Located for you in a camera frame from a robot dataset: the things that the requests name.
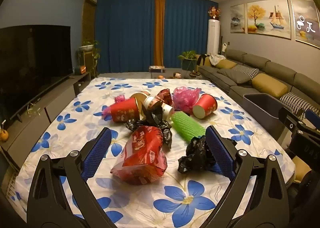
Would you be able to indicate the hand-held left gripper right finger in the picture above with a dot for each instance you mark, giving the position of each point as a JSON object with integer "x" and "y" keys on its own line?
{"x": 220, "y": 153}

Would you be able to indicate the black plastic bag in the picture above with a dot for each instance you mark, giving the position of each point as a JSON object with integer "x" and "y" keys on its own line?
{"x": 197, "y": 153}
{"x": 155, "y": 123}

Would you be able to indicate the orange radio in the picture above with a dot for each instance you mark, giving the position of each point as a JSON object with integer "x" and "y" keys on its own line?
{"x": 80, "y": 69}

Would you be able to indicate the black garment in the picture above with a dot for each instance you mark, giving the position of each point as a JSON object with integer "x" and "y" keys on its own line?
{"x": 202, "y": 59}

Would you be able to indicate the white standing air conditioner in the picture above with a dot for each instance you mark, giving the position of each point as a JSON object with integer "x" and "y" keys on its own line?
{"x": 213, "y": 37}

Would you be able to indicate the sailboat and tree painting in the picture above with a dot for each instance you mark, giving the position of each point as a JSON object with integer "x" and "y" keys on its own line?
{"x": 270, "y": 19}

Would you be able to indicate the black and white patterned cushion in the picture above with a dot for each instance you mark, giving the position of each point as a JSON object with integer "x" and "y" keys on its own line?
{"x": 295, "y": 101}
{"x": 247, "y": 69}

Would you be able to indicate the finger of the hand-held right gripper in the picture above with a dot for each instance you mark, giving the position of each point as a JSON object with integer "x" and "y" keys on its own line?
{"x": 312, "y": 116}
{"x": 288, "y": 120}

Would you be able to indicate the trailing potted plant on stand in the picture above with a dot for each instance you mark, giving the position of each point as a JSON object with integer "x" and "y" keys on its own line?
{"x": 88, "y": 47}

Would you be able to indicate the orange printed paper cup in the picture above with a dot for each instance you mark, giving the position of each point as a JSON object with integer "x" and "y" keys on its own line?
{"x": 140, "y": 96}

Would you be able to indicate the framed painting with glare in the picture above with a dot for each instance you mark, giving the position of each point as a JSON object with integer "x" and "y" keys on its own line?
{"x": 306, "y": 22}

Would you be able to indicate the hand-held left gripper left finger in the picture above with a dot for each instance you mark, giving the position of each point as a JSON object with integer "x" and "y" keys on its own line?
{"x": 96, "y": 153}

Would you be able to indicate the green plant in dark pot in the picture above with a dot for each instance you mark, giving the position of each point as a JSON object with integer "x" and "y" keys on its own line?
{"x": 188, "y": 59}

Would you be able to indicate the green foam net sleeve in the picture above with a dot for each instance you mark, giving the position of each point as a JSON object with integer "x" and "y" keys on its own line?
{"x": 187, "y": 125}

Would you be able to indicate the brown wooden blind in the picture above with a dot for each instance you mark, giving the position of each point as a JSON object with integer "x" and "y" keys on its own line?
{"x": 88, "y": 20}

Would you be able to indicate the dark red foil wrapper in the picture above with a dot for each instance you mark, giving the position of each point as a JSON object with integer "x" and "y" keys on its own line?
{"x": 165, "y": 95}

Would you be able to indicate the grey sofa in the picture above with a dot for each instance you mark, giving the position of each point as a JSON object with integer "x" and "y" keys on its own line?
{"x": 275, "y": 67}

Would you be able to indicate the white handheld vacuum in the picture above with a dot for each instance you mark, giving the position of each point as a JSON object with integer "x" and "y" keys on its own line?
{"x": 224, "y": 49}

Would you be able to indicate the grey cushion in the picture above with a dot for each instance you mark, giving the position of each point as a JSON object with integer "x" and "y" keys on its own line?
{"x": 235, "y": 76}

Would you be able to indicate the grey plastic bin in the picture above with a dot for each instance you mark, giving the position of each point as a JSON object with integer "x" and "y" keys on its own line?
{"x": 262, "y": 113}

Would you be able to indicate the orange gourd ornament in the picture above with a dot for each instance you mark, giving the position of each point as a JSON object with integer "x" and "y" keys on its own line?
{"x": 3, "y": 136}

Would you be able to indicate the red snack bag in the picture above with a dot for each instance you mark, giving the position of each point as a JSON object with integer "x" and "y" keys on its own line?
{"x": 142, "y": 153}

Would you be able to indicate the small landscape painting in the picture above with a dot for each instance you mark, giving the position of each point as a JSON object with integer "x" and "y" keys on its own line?
{"x": 237, "y": 19}

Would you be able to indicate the blue curtain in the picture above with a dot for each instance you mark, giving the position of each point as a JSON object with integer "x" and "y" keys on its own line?
{"x": 187, "y": 30}
{"x": 125, "y": 32}

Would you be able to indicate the dry straw bundle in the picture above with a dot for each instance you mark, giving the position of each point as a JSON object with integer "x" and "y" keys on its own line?
{"x": 33, "y": 110}

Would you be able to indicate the printed cardboard box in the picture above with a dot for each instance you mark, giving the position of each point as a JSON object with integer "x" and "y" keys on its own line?
{"x": 157, "y": 69}

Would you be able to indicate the orange curtain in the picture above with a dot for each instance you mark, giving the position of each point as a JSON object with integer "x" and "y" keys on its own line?
{"x": 159, "y": 30}

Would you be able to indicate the white cloth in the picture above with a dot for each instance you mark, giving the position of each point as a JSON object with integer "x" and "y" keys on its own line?
{"x": 216, "y": 59}

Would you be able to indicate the doll head toy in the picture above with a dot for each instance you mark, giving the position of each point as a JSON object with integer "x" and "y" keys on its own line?
{"x": 177, "y": 75}

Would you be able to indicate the grey television cabinet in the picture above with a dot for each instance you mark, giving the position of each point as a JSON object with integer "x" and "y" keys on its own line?
{"x": 37, "y": 123}

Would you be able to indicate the orange flower ornament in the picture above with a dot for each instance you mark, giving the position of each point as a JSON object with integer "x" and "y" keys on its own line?
{"x": 214, "y": 12}

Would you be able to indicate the blue floral bed sheet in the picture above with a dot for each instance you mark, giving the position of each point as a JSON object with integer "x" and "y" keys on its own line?
{"x": 150, "y": 200}

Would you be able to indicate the black television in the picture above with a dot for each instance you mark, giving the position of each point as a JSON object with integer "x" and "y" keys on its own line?
{"x": 32, "y": 67}

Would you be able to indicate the red paper cup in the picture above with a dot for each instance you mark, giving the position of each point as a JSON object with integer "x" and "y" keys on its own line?
{"x": 206, "y": 105}
{"x": 123, "y": 111}

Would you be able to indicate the dark tea tray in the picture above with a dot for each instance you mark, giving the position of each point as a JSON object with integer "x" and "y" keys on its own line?
{"x": 195, "y": 74}

